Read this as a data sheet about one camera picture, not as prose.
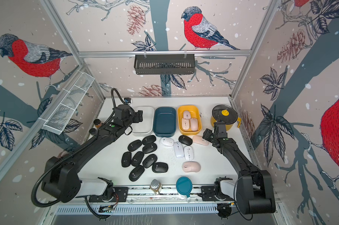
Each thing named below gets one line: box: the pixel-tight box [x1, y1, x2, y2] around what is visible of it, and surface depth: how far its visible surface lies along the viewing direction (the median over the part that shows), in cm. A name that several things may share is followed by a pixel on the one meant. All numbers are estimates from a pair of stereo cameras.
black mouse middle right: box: [142, 153, 158, 169], surface depth 85 cm
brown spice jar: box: [93, 118, 102, 128], surface depth 95 cm
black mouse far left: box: [121, 151, 132, 168], surface depth 86 cm
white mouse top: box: [159, 137, 175, 147], surface depth 94 cm
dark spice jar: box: [88, 127, 96, 135], surface depth 91 cm
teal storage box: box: [152, 106, 177, 138], surface depth 106 cm
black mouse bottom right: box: [151, 162, 169, 174], surface depth 83 cm
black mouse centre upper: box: [142, 142, 158, 154], surface depth 90 cm
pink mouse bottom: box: [182, 161, 201, 173], surface depth 83 cm
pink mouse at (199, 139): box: [192, 135, 210, 146], surface depth 95 cm
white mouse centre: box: [173, 141, 185, 159], surface depth 90 cm
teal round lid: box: [176, 176, 193, 198], surface depth 71 cm
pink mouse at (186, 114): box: [183, 110, 191, 120], surface depth 106 cm
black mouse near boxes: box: [178, 135, 193, 146], surface depth 94 cm
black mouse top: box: [141, 135, 157, 146], surface depth 94 cm
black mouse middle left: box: [131, 151, 145, 167], surface depth 87 cm
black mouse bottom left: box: [128, 165, 145, 182], surface depth 81 cm
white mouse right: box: [184, 145, 194, 161], surface depth 89 cm
